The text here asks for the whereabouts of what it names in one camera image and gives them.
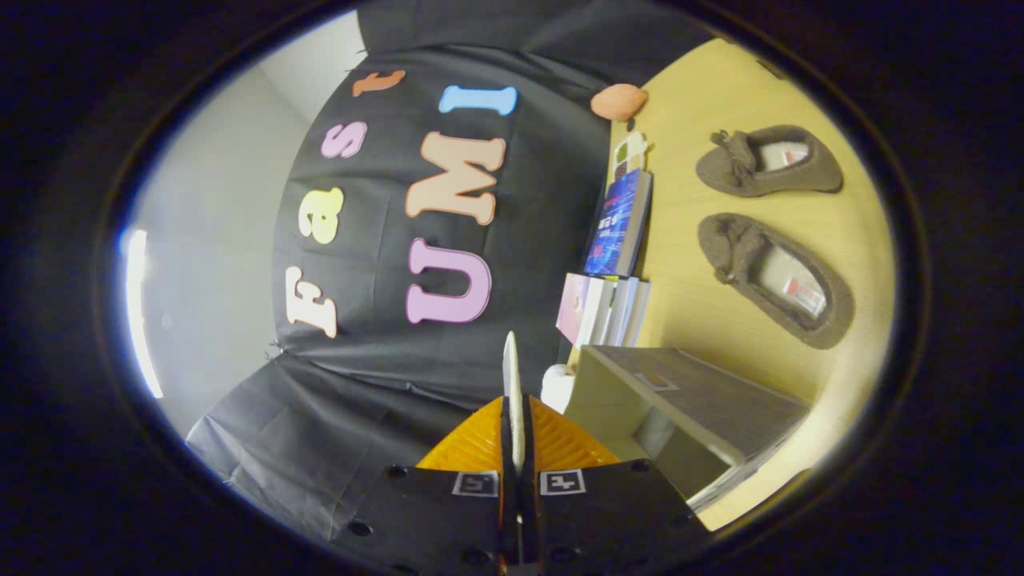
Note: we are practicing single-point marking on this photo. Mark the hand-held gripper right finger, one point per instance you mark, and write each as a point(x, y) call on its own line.
point(529, 458)

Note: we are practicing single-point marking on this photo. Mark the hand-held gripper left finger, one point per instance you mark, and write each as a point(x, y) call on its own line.
point(506, 442)

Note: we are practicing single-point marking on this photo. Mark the thin white strip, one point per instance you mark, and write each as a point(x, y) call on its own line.
point(512, 384)

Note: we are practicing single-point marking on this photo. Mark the beige fabric storage box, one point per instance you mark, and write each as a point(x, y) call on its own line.
point(704, 392)

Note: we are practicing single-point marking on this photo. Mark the brown fuzzy shoe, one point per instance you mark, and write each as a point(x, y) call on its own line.
point(740, 248)
point(736, 172)

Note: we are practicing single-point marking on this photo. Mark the white plush toy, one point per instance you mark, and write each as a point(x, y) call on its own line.
point(556, 388)

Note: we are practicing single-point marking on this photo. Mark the stack of white books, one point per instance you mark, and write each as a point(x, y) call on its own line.
point(620, 312)

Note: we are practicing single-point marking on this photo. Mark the blue book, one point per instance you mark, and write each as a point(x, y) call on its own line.
point(616, 232)

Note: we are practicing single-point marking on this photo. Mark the black backdrop cloth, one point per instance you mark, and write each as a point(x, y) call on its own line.
point(376, 240)

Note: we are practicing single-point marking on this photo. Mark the orange plush toy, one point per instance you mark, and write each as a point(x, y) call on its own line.
point(618, 102)

